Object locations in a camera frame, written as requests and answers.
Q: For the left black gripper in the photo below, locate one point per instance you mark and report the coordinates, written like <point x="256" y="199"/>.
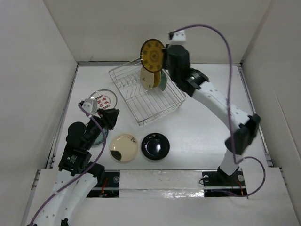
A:
<point x="107" y="116"/>

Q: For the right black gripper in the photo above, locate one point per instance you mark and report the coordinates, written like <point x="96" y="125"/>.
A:
<point x="165" y="50"/>

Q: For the white plate with red characters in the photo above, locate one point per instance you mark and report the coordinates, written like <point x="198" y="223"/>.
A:
<point x="105" y="98"/>

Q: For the yellow brown patterned plate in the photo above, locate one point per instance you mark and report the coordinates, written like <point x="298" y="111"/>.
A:
<point x="151" y="55"/>

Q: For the bamboo pattern round plate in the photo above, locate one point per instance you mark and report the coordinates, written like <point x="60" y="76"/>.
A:
<point x="157" y="78"/>

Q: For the light green rectangular tray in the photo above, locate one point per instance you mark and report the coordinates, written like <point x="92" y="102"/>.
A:
<point x="163" y="81"/>

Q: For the cream plate with brown flowers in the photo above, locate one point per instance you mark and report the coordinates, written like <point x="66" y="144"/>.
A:
<point x="146" y="78"/>

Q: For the glossy black plate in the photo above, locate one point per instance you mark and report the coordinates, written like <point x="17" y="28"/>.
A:
<point x="155" y="146"/>

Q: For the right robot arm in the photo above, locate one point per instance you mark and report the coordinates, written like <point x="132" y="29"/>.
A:
<point x="243" y="127"/>

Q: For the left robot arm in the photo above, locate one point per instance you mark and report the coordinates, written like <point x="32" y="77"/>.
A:
<point x="76" y="175"/>

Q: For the blue green patterned plate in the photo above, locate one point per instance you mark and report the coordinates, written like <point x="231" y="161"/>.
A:
<point x="100" y="138"/>

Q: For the cream plate with black patch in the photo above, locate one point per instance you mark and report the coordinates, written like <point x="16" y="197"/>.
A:
<point x="124" y="148"/>

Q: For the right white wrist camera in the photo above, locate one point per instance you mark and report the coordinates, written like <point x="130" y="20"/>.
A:
<point x="177" y="38"/>

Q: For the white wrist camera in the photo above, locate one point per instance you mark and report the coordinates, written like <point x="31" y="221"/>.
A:
<point x="88" y="106"/>
<point x="177" y="38"/>

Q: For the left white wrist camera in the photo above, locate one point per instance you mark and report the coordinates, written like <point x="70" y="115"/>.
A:
<point x="88" y="106"/>

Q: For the wire dish rack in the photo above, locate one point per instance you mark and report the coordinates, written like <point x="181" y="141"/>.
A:
<point x="146" y="105"/>

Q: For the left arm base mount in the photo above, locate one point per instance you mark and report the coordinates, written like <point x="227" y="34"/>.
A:
<point x="108" y="187"/>

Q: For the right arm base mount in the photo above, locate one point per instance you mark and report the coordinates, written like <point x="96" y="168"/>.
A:
<point x="216" y="185"/>

